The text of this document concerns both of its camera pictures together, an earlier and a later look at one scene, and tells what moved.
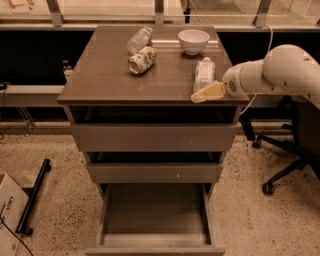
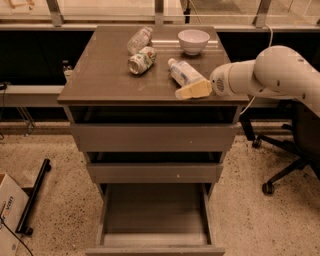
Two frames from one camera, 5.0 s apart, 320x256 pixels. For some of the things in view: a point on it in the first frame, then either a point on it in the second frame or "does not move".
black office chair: x=305 y=143 does not move
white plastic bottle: x=204 y=73 to x=184 y=73
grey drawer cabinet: x=153 y=153 does not move
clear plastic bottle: x=139 y=40 does not move
